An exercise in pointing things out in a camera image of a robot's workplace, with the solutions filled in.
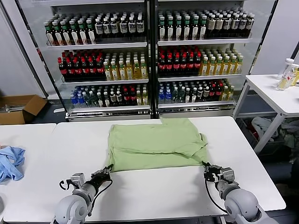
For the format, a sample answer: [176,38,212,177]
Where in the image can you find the dark bottle blue white label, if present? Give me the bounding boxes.
[119,16,128,38]
[246,13,255,37]
[231,14,240,38]
[223,14,232,38]
[95,19,104,39]
[239,14,248,38]
[102,18,111,39]
[128,16,136,38]
[110,17,119,38]
[136,15,145,37]

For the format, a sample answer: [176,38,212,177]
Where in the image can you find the green polo shirt red print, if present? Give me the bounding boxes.
[107,117,208,173]

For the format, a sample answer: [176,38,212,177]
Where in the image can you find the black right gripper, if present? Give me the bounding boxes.
[201,160,223,183]

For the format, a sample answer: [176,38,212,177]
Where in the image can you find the yellow liquid bottle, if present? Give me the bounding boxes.
[292,66,299,87]

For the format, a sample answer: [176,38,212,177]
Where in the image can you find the white shelving unit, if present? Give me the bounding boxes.
[153,0,280,119]

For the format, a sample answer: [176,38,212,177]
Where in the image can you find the white cooler shelf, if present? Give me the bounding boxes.
[46,41,148,51]
[158,100,235,109]
[61,78,150,85]
[157,38,253,47]
[158,73,243,83]
[69,105,150,112]

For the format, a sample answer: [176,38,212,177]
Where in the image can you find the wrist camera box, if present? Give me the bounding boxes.
[70,173,85,187]
[219,167,235,183]

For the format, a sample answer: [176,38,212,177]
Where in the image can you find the open brown cardboard box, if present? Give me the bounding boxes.
[0,94,49,125]

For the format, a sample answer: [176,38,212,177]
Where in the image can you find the teal grey garment pile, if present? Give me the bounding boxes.
[279,118,299,150]

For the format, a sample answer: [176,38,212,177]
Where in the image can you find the black storage crate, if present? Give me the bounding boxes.
[238,116,299,157]

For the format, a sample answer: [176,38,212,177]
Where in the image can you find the red fabric item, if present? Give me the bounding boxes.
[248,121,260,140]

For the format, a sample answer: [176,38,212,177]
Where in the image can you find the green cap white label bottle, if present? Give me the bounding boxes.
[183,15,192,41]
[191,15,200,40]
[158,16,167,41]
[61,21,71,46]
[86,20,96,44]
[175,15,183,41]
[45,23,55,46]
[69,21,79,45]
[53,21,63,46]
[199,15,208,40]
[78,20,87,45]
[166,16,175,41]

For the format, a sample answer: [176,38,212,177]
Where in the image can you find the grey white garment pile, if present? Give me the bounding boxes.
[251,116,280,142]

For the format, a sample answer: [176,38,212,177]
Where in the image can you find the glass front beverage cooler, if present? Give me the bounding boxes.
[15,0,154,122]

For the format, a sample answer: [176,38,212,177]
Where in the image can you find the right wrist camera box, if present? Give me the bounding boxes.
[219,167,235,183]

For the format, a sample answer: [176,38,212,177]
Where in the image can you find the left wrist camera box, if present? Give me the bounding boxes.
[70,173,85,187]

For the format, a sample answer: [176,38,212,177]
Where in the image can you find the white side table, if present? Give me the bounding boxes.
[232,74,299,155]

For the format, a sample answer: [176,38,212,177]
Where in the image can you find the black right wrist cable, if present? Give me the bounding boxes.
[203,176,229,214]

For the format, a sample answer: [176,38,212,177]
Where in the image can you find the dark bottle beige label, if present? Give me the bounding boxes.
[207,14,216,38]
[215,14,224,38]

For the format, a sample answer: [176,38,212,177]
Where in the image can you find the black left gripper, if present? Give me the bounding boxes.
[90,163,114,188]

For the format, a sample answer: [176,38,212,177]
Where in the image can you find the grey metal bars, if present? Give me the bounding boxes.
[4,104,26,113]

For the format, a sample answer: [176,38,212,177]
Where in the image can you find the crumpled light blue garment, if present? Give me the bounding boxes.
[0,146,26,182]

